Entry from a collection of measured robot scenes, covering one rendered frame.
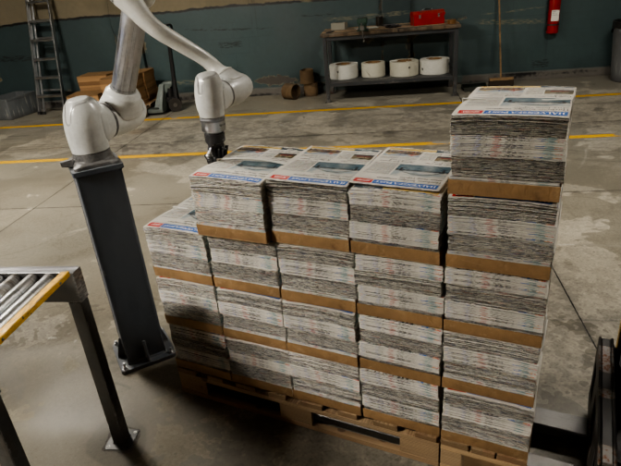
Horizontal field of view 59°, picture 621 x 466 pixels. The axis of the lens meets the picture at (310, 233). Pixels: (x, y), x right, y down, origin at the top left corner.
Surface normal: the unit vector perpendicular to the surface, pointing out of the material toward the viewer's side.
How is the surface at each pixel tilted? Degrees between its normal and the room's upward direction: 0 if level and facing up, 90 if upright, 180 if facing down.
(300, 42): 90
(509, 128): 90
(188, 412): 0
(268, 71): 90
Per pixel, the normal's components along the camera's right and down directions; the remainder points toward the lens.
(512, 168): -0.43, 0.42
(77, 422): -0.08, -0.90
